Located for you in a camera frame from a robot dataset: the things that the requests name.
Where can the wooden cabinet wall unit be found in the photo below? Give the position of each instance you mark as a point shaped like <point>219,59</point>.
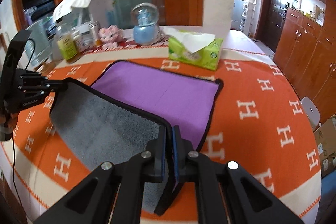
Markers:
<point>306,52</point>

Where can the white appliance with cloth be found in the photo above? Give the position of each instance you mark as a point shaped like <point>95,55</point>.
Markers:
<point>80,14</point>

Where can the person's left hand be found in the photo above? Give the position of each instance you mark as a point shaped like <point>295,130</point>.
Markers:
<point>11,123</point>

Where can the purple and grey towel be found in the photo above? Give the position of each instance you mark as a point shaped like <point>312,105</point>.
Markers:
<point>114,118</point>

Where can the green tissue box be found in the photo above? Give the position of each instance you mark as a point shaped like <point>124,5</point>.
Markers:
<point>194,48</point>

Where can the pink plush toy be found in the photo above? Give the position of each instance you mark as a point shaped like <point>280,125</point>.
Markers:
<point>110,37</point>

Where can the dark entrance door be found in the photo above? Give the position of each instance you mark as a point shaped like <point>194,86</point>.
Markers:
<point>274,22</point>

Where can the green label glass bottle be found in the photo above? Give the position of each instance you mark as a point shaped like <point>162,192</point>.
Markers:
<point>65,42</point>

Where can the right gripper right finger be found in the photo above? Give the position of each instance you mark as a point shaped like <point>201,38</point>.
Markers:
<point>226,193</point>

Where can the small metal can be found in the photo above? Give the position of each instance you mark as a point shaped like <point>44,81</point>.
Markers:
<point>94,28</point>

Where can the blue snow globe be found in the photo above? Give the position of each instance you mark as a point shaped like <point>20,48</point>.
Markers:
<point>145,17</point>

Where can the cardboard box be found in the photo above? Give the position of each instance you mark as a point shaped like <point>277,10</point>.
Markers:
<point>325,137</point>

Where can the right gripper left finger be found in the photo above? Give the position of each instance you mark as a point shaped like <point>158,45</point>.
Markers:
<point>112,193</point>

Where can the grey plastic stool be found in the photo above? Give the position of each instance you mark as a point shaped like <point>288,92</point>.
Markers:
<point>311,112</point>

